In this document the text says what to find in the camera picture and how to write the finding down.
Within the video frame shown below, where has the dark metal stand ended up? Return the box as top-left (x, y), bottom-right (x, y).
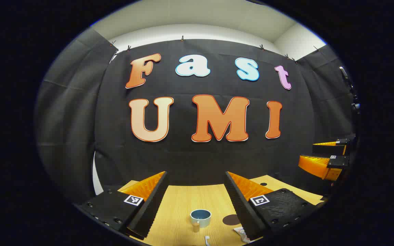
top-left (339, 66), bottom-right (361, 114)

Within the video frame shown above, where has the black backdrop cloth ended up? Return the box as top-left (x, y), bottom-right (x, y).
top-left (35, 27), bottom-right (356, 205)

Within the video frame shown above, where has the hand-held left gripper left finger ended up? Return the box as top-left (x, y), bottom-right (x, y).
top-left (77, 171), bottom-right (170, 240)

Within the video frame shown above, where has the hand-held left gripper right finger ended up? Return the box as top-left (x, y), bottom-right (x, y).
top-left (224, 171), bottom-right (324, 241)

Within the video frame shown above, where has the light blue cup wooden handle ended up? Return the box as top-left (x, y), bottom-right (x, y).
top-left (190, 209), bottom-right (212, 233)

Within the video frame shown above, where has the wooden desktop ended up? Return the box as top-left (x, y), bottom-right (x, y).
top-left (117, 175), bottom-right (325, 246)

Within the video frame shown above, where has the white toothpaste tube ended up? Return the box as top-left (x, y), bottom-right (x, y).
top-left (233, 226), bottom-right (252, 244)

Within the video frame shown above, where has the dark brown round coaster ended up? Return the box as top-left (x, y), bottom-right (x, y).
top-left (222, 214), bottom-right (242, 226)

